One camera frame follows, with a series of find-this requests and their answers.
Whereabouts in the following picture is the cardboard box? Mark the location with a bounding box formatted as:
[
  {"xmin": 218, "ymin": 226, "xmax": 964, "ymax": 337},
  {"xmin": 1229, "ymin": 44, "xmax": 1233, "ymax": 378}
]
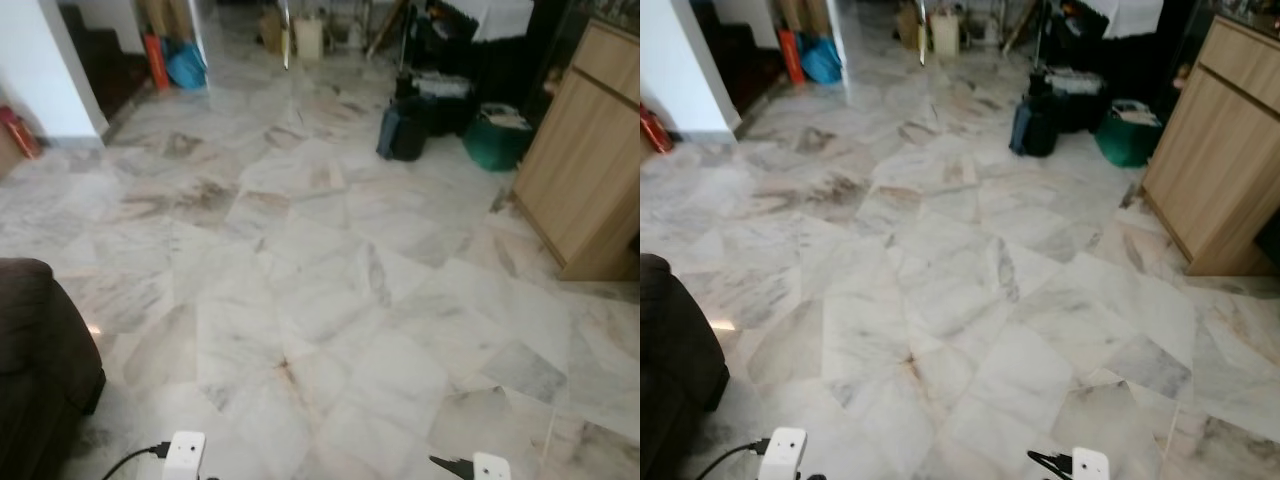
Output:
[
  {"xmin": 897, "ymin": 5, "xmax": 926, "ymax": 51},
  {"xmin": 258, "ymin": 12, "xmax": 286, "ymax": 56}
]

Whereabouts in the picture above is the black bag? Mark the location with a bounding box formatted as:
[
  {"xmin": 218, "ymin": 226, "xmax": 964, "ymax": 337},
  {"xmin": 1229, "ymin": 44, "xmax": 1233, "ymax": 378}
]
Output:
[
  {"xmin": 1009, "ymin": 70, "xmax": 1061, "ymax": 158},
  {"xmin": 376, "ymin": 75, "xmax": 431, "ymax": 162}
]

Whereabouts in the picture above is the dark fabric sofa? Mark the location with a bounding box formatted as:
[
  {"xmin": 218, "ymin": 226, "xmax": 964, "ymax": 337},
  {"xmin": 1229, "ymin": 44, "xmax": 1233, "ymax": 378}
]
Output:
[
  {"xmin": 640, "ymin": 254, "xmax": 731, "ymax": 480},
  {"xmin": 0, "ymin": 258, "xmax": 107, "ymax": 480}
]

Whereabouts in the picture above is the tall orange box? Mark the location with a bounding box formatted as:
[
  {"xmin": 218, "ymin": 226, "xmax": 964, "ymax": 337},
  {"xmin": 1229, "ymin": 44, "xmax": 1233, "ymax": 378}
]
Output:
[
  {"xmin": 143, "ymin": 33, "xmax": 171, "ymax": 93},
  {"xmin": 778, "ymin": 28, "xmax": 806, "ymax": 86}
]

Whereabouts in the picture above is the blue bag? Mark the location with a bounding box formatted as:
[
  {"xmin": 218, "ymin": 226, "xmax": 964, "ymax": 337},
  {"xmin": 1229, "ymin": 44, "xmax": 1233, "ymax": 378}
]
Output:
[
  {"xmin": 165, "ymin": 40, "xmax": 208, "ymax": 91},
  {"xmin": 800, "ymin": 36, "xmax": 844, "ymax": 85}
]

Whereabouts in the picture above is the cream bin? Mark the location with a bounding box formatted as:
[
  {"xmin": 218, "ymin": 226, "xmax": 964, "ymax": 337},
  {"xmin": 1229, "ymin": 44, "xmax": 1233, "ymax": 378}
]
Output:
[
  {"xmin": 293, "ymin": 17, "xmax": 324, "ymax": 61},
  {"xmin": 930, "ymin": 13, "xmax": 961, "ymax": 57}
]

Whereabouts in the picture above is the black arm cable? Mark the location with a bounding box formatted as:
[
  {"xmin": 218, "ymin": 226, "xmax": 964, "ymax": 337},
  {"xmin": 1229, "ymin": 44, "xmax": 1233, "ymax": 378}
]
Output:
[
  {"xmin": 1027, "ymin": 451, "xmax": 1074, "ymax": 479},
  {"xmin": 100, "ymin": 443, "xmax": 171, "ymax": 480},
  {"xmin": 695, "ymin": 439, "xmax": 769, "ymax": 480}
]

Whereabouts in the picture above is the green basket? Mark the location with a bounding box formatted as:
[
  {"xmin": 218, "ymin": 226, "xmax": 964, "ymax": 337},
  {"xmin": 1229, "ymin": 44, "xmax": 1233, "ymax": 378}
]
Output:
[
  {"xmin": 462, "ymin": 103, "xmax": 536, "ymax": 172},
  {"xmin": 1095, "ymin": 99, "xmax": 1164, "ymax": 168}
]

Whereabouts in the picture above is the white cloth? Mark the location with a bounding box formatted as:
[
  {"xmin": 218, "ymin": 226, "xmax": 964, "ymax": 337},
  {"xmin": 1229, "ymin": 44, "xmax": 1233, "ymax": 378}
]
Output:
[
  {"xmin": 1085, "ymin": 0, "xmax": 1166, "ymax": 39},
  {"xmin": 440, "ymin": 0, "xmax": 536, "ymax": 43}
]

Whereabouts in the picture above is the red plastic object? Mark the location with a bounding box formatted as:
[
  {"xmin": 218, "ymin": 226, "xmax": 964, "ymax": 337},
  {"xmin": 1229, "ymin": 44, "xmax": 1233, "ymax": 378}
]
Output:
[
  {"xmin": 0, "ymin": 106, "xmax": 43, "ymax": 161},
  {"xmin": 640, "ymin": 106, "xmax": 673, "ymax": 155}
]

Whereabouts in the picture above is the white flat appliance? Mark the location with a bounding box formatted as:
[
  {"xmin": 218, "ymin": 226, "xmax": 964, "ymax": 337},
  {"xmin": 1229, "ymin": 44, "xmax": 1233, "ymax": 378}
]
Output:
[
  {"xmin": 415, "ymin": 72, "xmax": 473, "ymax": 101},
  {"xmin": 1045, "ymin": 68, "xmax": 1101, "ymax": 97}
]

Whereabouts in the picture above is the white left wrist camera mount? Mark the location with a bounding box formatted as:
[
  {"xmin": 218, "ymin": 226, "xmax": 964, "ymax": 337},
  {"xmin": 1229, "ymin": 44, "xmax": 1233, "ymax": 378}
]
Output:
[
  {"xmin": 758, "ymin": 428, "xmax": 808, "ymax": 480},
  {"xmin": 163, "ymin": 431, "xmax": 207, "ymax": 480}
]

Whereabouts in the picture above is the light wooden cabinet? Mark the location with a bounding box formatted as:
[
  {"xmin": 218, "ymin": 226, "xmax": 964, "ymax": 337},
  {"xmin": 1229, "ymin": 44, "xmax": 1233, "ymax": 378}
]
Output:
[
  {"xmin": 1142, "ymin": 14, "xmax": 1280, "ymax": 278},
  {"xmin": 513, "ymin": 18, "xmax": 641, "ymax": 282}
]

